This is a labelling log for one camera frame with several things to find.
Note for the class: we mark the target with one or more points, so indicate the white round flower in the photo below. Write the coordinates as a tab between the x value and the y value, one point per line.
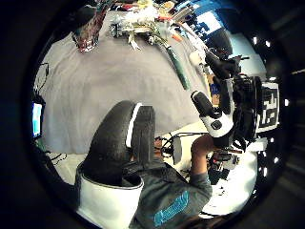
195	58

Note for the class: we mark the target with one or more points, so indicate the green wrapped flower stem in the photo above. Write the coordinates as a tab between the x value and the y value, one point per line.
178	68

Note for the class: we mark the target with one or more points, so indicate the grey table cloth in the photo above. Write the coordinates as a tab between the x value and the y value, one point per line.
105	82

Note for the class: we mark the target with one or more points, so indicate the black device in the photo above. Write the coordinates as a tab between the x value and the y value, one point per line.
219	167

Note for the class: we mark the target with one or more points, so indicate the white marker cube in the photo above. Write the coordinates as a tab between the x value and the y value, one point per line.
269	106

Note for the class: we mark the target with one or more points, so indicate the lit monitor screen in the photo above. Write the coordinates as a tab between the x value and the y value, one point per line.
36	120

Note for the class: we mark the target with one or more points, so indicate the the person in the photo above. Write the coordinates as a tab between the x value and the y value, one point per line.
168	197

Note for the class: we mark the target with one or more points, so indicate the bunch of artificial flowers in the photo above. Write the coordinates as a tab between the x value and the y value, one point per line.
143	22

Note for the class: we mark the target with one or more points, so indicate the colourful glass vase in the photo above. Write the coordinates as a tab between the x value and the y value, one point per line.
90	30

